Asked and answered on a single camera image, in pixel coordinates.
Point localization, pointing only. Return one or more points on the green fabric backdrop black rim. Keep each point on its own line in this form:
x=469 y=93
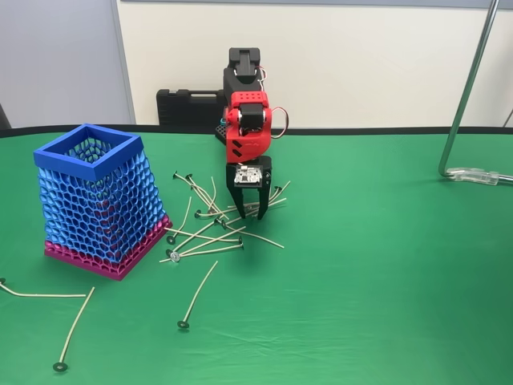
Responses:
x=360 y=280

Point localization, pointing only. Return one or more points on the chrome metal stand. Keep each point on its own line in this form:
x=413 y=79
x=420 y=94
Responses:
x=465 y=96

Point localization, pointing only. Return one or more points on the black plastic tool case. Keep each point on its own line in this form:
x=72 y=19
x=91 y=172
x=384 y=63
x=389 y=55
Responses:
x=184 y=108

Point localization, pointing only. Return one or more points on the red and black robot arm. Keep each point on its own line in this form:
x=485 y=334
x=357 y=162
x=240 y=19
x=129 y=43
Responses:
x=248 y=144

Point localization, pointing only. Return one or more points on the blue and magenta lattice basket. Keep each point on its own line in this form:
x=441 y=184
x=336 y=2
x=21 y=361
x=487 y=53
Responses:
x=100 y=200

